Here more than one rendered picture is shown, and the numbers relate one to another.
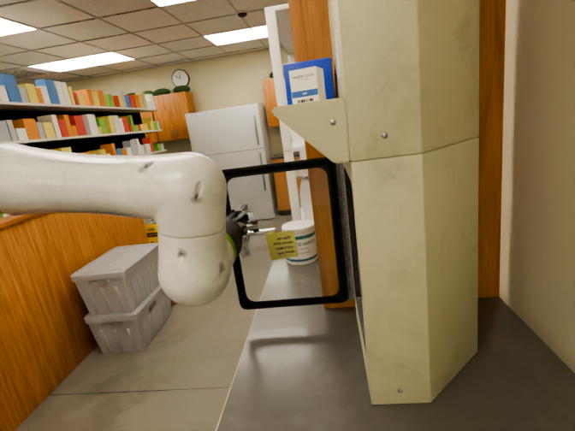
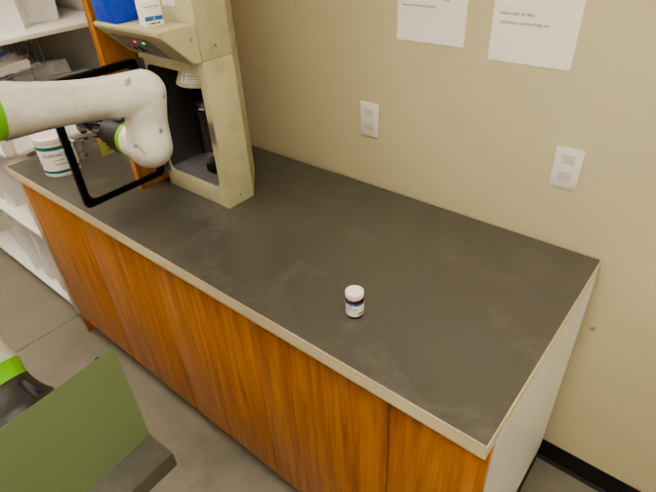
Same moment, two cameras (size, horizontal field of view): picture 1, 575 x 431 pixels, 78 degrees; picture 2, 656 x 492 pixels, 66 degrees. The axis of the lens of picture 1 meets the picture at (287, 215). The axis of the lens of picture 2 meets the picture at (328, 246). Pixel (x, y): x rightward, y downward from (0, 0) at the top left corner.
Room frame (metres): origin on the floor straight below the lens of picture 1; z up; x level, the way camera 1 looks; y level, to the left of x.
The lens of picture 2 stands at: (-0.50, 0.91, 1.78)
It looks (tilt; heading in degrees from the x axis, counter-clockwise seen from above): 35 degrees down; 304
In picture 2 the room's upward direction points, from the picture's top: 3 degrees counter-clockwise
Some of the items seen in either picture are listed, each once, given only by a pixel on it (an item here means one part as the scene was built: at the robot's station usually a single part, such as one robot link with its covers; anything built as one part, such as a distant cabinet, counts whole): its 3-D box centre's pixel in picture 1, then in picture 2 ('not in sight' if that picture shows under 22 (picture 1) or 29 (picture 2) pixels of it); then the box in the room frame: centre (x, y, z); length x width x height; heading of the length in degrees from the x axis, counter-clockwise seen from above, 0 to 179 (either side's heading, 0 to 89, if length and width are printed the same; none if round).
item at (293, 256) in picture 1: (284, 238); (110, 134); (0.89, 0.02, 1.19); 0.30 x 0.01 x 0.40; 83
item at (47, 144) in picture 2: not in sight; (57, 151); (1.35, -0.04, 1.02); 0.13 x 0.13 x 0.15
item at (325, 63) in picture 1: (310, 85); (116, 2); (0.83, -0.09, 1.56); 0.10 x 0.10 x 0.09; 83
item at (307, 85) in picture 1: (308, 87); (149, 12); (0.68, -0.07, 1.54); 0.05 x 0.05 x 0.06; 68
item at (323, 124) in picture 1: (313, 131); (146, 41); (0.73, -0.08, 1.46); 0.32 x 0.11 x 0.10; 173
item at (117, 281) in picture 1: (125, 276); not in sight; (2.58, 1.31, 0.49); 0.60 x 0.42 x 0.33; 173
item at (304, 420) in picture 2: not in sight; (265, 309); (0.54, -0.17, 0.45); 2.05 x 0.67 x 0.90; 173
